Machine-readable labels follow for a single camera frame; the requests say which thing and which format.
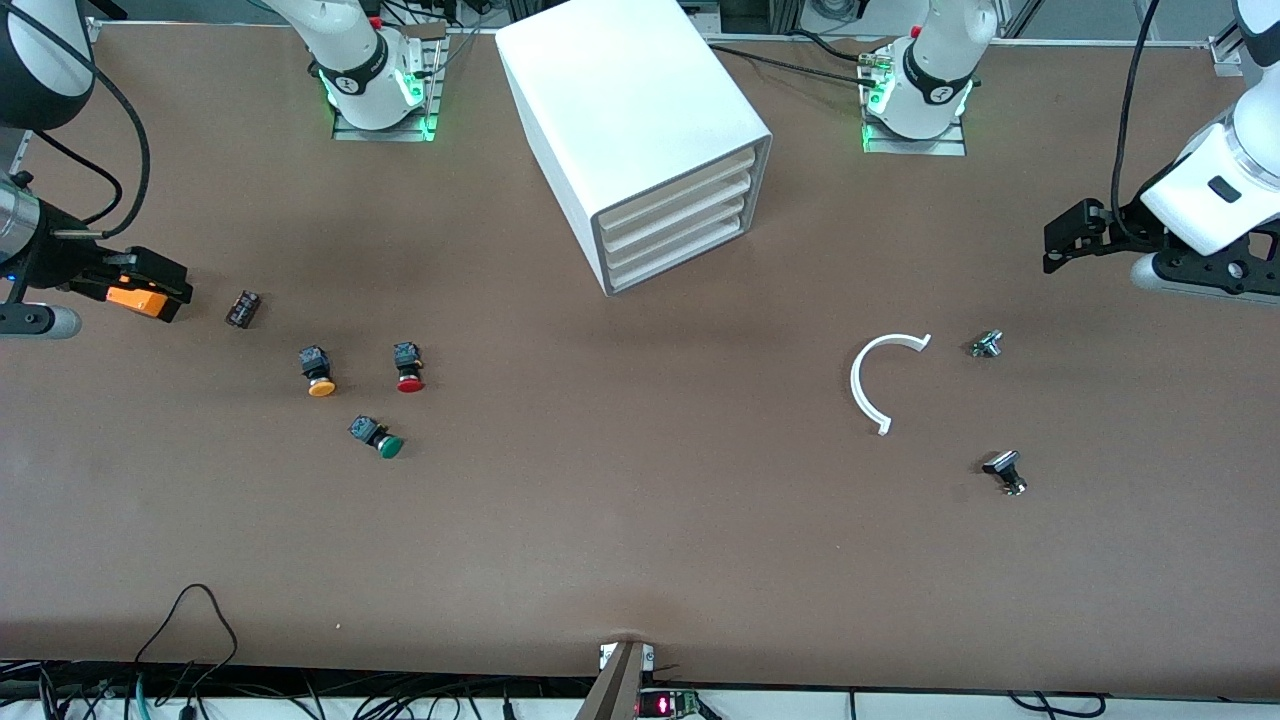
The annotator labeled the thin black looped cable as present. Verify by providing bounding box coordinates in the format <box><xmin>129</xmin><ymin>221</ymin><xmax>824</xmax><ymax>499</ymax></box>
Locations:
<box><xmin>135</xmin><ymin>584</ymin><xmax>239</xmax><ymax>691</ymax></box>

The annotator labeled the orange box with hole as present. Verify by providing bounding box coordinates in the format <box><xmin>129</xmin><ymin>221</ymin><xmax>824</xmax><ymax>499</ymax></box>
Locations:
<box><xmin>106</xmin><ymin>282</ymin><xmax>191</xmax><ymax>323</ymax></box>

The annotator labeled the brown angled bar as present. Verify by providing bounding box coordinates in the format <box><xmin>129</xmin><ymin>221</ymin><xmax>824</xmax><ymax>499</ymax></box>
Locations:
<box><xmin>575</xmin><ymin>640</ymin><xmax>646</xmax><ymax>720</ymax></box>

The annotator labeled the black table cable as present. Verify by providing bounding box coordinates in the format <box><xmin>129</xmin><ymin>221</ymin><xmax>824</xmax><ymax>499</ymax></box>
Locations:
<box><xmin>708</xmin><ymin>42</ymin><xmax>881</xmax><ymax>89</ymax></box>

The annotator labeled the white drawer cabinet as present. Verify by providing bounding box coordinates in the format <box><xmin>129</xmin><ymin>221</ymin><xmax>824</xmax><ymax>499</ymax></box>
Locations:
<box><xmin>495</xmin><ymin>0</ymin><xmax>773</xmax><ymax>298</ymax></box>

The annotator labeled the aluminium arm base plate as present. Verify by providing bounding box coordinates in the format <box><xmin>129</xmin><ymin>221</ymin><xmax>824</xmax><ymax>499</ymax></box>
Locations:
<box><xmin>862</xmin><ymin>40</ymin><xmax>968</xmax><ymax>156</ymax></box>
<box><xmin>332</xmin><ymin>20</ymin><xmax>446</xmax><ymax>143</ymax></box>

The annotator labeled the red lit electronic module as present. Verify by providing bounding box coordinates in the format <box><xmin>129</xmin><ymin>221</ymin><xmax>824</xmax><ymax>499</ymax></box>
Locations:
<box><xmin>637</xmin><ymin>688</ymin><xmax>706</xmax><ymax>719</ymax></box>

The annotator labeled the cream cabinet drawer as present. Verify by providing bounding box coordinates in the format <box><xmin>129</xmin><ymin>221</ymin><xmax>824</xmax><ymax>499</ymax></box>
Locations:
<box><xmin>604</xmin><ymin>191</ymin><xmax>751</xmax><ymax>275</ymax></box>
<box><xmin>598</xmin><ymin>148</ymin><xmax>755</xmax><ymax>239</ymax></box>
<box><xmin>607</xmin><ymin>213</ymin><xmax>748</xmax><ymax>293</ymax></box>
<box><xmin>601</xmin><ymin>170</ymin><xmax>753</xmax><ymax>257</ymax></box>

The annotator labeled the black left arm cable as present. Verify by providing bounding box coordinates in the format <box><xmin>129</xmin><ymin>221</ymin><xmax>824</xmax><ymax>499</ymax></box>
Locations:
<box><xmin>1110</xmin><ymin>0</ymin><xmax>1161</xmax><ymax>241</ymax></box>

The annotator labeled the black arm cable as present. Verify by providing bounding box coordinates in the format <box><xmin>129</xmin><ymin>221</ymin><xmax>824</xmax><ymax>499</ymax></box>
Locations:
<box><xmin>1110</xmin><ymin>0</ymin><xmax>1161</xmax><ymax>241</ymax></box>
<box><xmin>40</xmin><ymin>20</ymin><xmax>152</xmax><ymax>239</ymax></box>
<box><xmin>28</xmin><ymin>128</ymin><xmax>124</xmax><ymax>229</ymax></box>

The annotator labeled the green push button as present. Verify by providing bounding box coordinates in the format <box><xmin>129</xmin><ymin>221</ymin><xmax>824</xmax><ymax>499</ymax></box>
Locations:
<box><xmin>347</xmin><ymin>415</ymin><xmax>405</xmax><ymax>461</ymax></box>

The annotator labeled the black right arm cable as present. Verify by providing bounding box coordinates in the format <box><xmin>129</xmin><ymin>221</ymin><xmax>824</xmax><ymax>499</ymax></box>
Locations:
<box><xmin>28</xmin><ymin>128</ymin><xmax>124</xmax><ymax>229</ymax></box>
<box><xmin>40</xmin><ymin>20</ymin><xmax>152</xmax><ymax>239</ymax></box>

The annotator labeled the orange push button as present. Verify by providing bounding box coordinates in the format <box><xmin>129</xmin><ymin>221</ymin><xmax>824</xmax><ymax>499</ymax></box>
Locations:
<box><xmin>299</xmin><ymin>345</ymin><xmax>338</xmax><ymax>399</ymax></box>

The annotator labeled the white open ring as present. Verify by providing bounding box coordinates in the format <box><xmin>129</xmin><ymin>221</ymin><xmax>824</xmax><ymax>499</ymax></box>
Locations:
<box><xmin>850</xmin><ymin>332</ymin><xmax>933</xmax><ymax>437</ymax></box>

